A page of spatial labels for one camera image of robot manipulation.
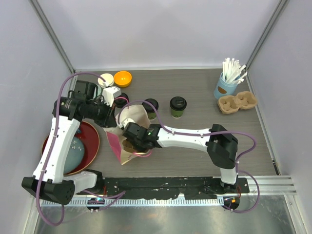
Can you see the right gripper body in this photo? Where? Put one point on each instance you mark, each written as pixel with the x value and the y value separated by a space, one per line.
pixel 138 144

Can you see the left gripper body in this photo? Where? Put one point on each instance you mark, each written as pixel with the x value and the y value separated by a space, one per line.
pixel 101 112

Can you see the kraft pink paper bag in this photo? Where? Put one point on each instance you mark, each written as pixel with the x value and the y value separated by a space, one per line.
pixel 115 137

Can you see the black cup lid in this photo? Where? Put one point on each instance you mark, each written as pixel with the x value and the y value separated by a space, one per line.
pixel 178 103
pixel 150 105

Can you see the green paper cup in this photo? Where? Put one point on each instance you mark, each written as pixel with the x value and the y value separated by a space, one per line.
pixel 151 115
pixel 176 113

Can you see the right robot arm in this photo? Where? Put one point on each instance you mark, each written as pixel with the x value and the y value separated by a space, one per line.
pixel 220 145

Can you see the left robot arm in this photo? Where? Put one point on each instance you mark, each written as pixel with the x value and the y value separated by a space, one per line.
pixel 48 181

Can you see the red round tray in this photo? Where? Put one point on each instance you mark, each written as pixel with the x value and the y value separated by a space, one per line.
pixel 90 138

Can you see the orange bowl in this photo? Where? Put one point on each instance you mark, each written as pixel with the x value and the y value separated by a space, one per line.
pixel 123 79

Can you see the blue-grey ceramic plate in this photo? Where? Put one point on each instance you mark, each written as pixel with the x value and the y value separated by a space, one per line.
pixel 75 155

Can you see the brown cardboard cup carrier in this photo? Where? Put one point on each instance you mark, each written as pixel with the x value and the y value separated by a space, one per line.
pixel 242 101

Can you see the blue straw holder can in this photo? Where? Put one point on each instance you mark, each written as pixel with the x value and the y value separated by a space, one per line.
pixel 223 89

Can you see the bundle of white straws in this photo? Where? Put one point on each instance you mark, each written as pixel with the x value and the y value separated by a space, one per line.
pixel 233 72

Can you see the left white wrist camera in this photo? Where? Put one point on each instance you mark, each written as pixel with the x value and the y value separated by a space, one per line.
pixel 109 94

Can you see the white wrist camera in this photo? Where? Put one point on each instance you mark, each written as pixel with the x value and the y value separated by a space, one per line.
pixel 123 123
pixel 109 94

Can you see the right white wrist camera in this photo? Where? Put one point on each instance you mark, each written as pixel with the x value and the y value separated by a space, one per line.
pixel 123 123

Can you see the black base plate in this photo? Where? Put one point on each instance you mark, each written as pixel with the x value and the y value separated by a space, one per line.
pixel 165 188

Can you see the aluminium frame rail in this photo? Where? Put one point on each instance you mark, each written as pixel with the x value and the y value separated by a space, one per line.
pixel 261 185

